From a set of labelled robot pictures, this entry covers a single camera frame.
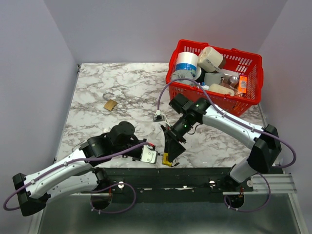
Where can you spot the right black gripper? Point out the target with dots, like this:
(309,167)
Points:
(135,153)

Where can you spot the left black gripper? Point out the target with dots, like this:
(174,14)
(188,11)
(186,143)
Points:
(176,132)

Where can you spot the yellow padlock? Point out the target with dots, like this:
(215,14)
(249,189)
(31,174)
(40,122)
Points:
(166,162)

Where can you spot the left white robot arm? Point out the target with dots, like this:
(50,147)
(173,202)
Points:
(80,171)

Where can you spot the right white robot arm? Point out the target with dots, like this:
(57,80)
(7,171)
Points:
(262,142)

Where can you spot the open brass padlock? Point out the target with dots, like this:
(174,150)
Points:
(110,103)

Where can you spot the beige bottle in basket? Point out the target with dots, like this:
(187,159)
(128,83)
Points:
(220,89)

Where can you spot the grey cloth bundle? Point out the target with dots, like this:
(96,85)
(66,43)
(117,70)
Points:
(184,74)

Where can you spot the white tape roll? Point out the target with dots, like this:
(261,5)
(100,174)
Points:
(187,61)

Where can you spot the metal can in basket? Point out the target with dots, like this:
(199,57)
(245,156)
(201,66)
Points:
(233,80)

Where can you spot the beige foam roll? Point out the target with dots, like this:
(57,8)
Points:
(210,60)

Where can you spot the orange small box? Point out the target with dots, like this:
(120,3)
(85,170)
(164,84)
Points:
(242,85)

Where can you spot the red plastic basket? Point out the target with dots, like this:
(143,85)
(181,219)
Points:
(246,63)

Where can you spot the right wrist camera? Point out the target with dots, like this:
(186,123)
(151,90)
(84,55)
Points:
(149,155)

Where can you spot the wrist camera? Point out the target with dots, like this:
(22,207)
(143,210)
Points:
(160,117)
(149,155)

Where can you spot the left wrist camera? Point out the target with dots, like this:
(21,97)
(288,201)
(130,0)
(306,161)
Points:
(160,117)

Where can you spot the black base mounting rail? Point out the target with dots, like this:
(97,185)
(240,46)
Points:
(168,185)

